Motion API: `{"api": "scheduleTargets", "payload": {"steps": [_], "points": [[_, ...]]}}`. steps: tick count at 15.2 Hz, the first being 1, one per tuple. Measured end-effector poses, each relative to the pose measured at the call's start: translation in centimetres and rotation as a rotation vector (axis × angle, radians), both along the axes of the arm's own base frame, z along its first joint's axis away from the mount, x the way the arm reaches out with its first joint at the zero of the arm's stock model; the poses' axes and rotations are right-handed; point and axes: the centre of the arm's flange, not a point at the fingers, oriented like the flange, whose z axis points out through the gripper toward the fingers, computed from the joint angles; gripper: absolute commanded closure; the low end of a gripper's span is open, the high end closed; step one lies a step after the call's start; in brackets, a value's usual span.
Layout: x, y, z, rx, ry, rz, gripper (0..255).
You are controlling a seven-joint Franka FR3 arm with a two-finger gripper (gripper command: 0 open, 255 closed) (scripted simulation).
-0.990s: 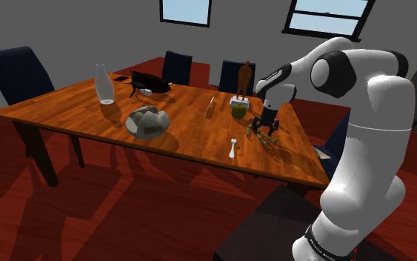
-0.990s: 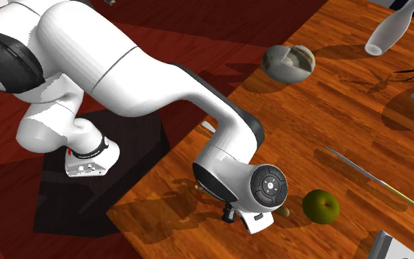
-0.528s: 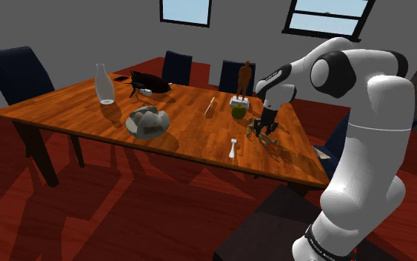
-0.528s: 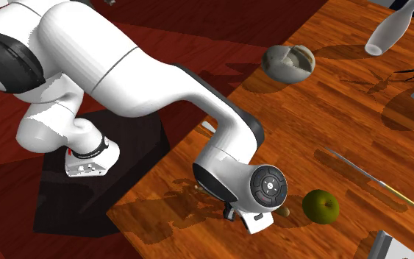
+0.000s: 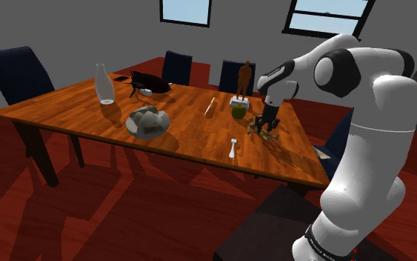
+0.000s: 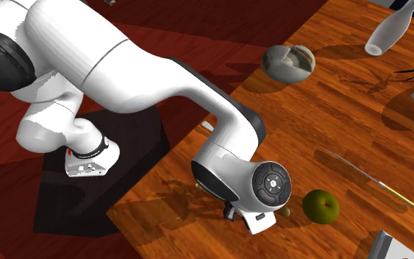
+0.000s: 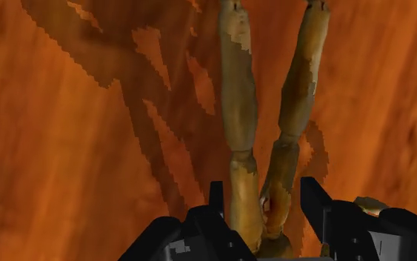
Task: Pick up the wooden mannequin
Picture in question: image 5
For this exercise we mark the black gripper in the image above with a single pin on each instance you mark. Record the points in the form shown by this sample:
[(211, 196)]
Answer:
[(270, 115)]

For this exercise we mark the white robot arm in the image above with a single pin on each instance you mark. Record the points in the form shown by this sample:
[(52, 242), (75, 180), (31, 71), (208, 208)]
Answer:
[(370, 152)]

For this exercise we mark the tan spiky toy figure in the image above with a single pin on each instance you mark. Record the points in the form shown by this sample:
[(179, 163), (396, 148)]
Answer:
[(266, 136)]

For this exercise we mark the green apple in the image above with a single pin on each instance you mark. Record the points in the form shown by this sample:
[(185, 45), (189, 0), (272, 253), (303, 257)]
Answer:
[(239, 112)]

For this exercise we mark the brown human figure, white base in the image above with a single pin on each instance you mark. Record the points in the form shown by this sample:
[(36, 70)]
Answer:
[(244, 81)]

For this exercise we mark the white bone-shaped tool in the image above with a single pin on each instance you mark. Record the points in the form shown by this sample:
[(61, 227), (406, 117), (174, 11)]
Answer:
[(232, 149)]

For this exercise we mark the dark blue chair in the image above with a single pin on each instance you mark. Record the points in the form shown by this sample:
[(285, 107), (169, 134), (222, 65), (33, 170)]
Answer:
[(176, 68), (334, 148), (229, 77), (16, 74)]

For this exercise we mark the yellow pencil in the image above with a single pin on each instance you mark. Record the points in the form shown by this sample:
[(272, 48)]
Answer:
[(210, 106)]

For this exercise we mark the wooden dining table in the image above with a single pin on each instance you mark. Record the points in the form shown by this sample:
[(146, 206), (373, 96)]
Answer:
[(193, 133)]

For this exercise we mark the wide black-framed window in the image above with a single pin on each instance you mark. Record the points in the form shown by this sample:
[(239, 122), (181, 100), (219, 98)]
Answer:
[(327, 16)]

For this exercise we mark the dark robot stand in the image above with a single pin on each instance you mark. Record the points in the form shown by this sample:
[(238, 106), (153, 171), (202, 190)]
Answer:
[(266, 231)]

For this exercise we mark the black bird figure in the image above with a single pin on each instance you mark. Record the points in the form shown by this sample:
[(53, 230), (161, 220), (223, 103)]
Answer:
[(152, 83)]

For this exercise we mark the grey bowl with white pieces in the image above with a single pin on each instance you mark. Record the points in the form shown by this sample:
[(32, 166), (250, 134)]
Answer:
[(146, 124)]

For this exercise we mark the small white object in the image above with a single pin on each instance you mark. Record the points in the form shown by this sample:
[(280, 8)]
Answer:
[(146, 92)]

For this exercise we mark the small black-framed window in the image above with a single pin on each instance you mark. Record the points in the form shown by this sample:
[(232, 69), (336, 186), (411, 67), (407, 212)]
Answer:
[(185, 11)]

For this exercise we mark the black phone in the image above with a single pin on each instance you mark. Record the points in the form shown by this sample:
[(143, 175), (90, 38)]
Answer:
[(120, 78)]

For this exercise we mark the clear glass bottle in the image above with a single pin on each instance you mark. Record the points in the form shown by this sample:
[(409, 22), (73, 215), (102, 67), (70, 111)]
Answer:
[(104, 86)]

